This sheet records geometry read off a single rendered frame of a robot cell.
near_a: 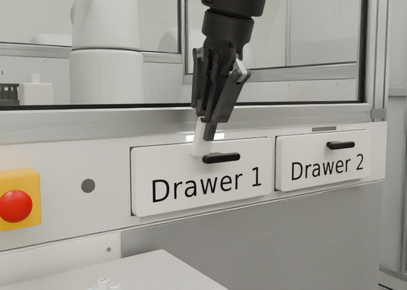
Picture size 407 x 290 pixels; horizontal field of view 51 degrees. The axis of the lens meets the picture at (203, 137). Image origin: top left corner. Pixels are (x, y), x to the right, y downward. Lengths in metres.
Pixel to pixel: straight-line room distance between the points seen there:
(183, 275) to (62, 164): 0.24
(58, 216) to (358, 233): 0.73
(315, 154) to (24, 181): 0.58
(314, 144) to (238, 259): 0.28
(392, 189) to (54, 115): 2.21
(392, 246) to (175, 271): 2.15
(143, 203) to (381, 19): 0.73
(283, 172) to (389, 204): 1.82
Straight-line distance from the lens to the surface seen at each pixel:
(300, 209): 0.95
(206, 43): 0.68
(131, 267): 0.66
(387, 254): 2.74
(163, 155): 0.70
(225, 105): 0.65
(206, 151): 0.72
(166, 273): 0.64
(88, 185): 0.67
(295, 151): 0.89
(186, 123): 0.73
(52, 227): 0.67
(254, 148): 0.81
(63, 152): 0.65
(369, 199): 1.14
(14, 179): 0.60
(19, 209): 0.58
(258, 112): 0.83
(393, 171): 2.61
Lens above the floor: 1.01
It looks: 6 degrees down
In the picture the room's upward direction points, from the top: straight up
